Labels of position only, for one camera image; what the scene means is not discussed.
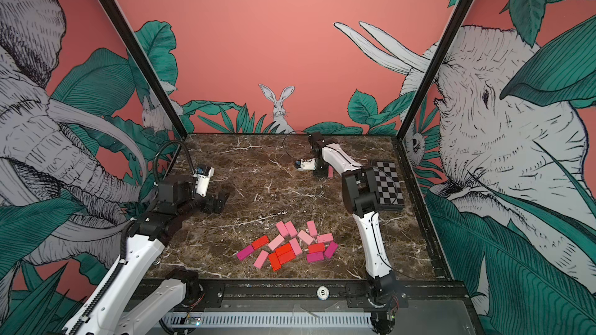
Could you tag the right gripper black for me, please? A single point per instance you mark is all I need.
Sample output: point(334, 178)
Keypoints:
point(320, 173)

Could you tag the red block bottom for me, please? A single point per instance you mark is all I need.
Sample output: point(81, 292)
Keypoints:
point(274, 261)

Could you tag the red block right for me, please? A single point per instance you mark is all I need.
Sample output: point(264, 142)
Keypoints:
point(316, 248)

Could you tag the pink block beside red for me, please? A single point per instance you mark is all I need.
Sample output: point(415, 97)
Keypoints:
point(295, 245)

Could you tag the pink block pair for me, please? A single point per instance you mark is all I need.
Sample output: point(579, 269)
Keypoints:
point(282, 229)
point(291, 229)

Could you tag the pink block right horizontal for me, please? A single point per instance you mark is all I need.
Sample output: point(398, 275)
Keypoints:
point(325, 238)

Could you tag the black front rail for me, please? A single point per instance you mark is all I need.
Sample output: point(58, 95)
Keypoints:
point(355, 293)

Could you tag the black white checkerboard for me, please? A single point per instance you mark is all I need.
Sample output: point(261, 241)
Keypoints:
point(388, 185)

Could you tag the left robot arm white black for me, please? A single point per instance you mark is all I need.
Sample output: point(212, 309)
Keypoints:
point(141, 243)

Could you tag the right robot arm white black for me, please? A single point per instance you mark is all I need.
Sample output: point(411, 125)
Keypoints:
point(361, 198)

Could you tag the black right frame post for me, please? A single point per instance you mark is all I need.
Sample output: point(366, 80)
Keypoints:
point(455, 22)

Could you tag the light pink block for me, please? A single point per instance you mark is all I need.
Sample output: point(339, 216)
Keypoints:
point(305, 237)
point(276, 242)

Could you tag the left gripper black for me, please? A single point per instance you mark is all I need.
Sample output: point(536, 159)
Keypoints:
point(211, 206)

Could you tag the red block large center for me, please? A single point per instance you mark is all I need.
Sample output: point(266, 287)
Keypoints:
point(285, 253)

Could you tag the red block upper left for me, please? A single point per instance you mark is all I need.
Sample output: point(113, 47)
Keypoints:
point(261, 242)

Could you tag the magenta block lower right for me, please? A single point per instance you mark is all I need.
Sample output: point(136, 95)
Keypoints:
point(315, 257)

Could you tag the pink block top pair right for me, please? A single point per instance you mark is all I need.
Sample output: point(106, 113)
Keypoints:
point(291, 229)

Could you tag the white slotted cable duct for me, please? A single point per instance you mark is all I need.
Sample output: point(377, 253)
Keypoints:
point(216, 320)

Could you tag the pink block top pair left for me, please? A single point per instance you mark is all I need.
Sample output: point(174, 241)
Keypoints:
point(282, 229)

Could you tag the magenta block tilted right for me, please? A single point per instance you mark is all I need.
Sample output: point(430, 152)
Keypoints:
point(330, 250)

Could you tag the black frame post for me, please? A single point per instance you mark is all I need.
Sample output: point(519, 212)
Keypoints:
point(140, 58)
point(455, 22)

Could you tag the magenta block far left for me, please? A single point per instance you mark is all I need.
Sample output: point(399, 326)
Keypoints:
point(246, 252)

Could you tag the black left frame post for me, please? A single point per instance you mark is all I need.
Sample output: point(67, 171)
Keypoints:
point(140, 58)

